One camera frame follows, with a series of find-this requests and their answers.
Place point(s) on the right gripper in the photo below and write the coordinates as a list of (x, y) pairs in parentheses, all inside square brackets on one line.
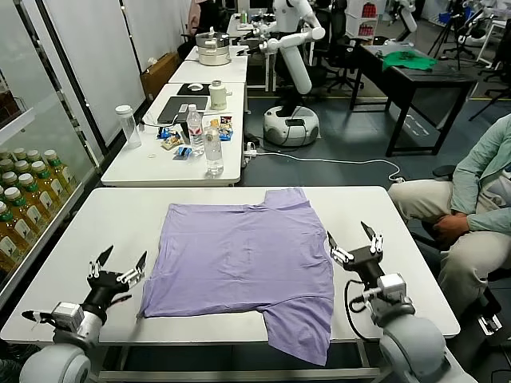
[(365, 261)]

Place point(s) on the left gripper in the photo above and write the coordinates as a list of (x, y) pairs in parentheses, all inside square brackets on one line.
[(103, 291)]

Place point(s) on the purple t-shirt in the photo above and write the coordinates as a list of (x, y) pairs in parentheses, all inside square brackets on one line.
[(239, 259)]

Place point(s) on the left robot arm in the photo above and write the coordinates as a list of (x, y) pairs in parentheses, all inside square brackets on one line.
[(60, 359)]

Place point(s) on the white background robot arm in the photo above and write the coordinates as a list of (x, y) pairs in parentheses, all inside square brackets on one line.
[(409, 20)]

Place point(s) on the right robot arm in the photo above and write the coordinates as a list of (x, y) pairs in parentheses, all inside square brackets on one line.
[(411, 343)]

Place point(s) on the seated person left hand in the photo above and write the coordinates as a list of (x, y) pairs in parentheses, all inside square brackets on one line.
[(451, 228)]

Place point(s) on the white desk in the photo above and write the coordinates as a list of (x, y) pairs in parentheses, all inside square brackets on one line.
[(131, 171), (215, 73)]

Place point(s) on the yellow tea bottle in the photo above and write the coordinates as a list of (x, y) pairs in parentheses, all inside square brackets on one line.
[(60, 175), (48, 187), (3, 154), (8, 227), (5, 164), (36, 199), (22, 215), (8, 179), (33, 155), (22, 167), (19, 153)]

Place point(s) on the blue striped snack packet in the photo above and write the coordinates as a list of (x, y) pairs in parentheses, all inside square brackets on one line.
[(182, 152)]

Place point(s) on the clear nut snack packet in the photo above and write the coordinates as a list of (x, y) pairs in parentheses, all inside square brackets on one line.
[(171, 143)]

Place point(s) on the clear jar white lid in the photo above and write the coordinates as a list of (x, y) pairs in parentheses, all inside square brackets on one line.
[(129, 127)]

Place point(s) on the blue candy wrapper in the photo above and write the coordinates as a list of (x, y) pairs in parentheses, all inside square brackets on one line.
[(165, 133)]

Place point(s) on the white power strip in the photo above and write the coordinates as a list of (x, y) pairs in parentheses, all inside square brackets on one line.
[(250, 151)]

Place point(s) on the black swivel chair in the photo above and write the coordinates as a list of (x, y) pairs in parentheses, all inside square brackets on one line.
[(493, 303)]

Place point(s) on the seated person green jacket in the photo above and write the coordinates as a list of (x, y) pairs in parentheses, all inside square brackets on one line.
[(491, 179)]

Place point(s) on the large clear water bottle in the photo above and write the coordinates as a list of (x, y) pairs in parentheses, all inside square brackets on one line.
[(214, 151)]

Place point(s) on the water bottle red label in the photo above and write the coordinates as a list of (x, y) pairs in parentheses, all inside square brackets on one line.
[(195, 135)]

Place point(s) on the dark grey laptop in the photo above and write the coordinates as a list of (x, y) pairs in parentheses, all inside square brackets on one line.
[(175, 109)]

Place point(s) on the blue white snack packet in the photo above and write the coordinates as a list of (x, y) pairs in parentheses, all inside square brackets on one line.
[(225, 133)]

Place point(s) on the orange snack packet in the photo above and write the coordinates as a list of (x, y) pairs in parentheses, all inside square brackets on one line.
[(214, 122)]

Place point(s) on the black table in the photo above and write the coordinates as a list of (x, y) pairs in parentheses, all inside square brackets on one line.
[(431, 80)]

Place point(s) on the red black snack packet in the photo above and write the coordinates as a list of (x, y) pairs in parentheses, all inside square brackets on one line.
[(226, 119)]

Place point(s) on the glass door display fridge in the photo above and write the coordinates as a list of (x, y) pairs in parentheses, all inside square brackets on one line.
[(40, 99)]

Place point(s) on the white humanoid robot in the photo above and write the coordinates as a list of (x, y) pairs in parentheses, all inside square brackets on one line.
[(295, 68)]

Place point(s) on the black mouse pad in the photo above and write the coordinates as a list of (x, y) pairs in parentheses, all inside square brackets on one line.
[(181, 88)]

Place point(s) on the green cloth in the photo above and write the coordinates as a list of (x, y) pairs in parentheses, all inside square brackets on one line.
[(407, 61)]

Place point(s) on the cardboard box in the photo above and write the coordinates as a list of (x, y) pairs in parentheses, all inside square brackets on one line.
[(159, 80)]

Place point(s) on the black office chair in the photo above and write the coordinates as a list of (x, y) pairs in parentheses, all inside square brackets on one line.
[(339, 52)]

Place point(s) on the white computer mouse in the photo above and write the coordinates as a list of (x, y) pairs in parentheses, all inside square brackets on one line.
[(195, 86)]

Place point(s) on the cream canister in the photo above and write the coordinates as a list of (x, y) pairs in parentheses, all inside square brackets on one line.
[(218, 95)]

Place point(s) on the white shelf red items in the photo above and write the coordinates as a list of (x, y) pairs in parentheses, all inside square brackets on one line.
[(367, 28)]

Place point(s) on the black tripod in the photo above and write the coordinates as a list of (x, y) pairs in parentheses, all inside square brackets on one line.
[(441, 36)]

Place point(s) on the steel steamer pot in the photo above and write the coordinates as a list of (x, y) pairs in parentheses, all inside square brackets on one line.
[(213, 56)]

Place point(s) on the green bottle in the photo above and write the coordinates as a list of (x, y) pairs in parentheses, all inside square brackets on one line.
[(243, 17)]

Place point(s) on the person in pink top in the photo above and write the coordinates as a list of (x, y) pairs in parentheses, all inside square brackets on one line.
[(195, 16)]

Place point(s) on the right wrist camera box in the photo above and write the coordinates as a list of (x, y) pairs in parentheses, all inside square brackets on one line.
[(392, 286)]

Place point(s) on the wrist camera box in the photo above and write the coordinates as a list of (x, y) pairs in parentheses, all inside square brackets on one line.
[(392, 286), (67, 315)]

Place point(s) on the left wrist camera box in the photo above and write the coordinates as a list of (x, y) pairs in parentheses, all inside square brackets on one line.
[(67, 315)]

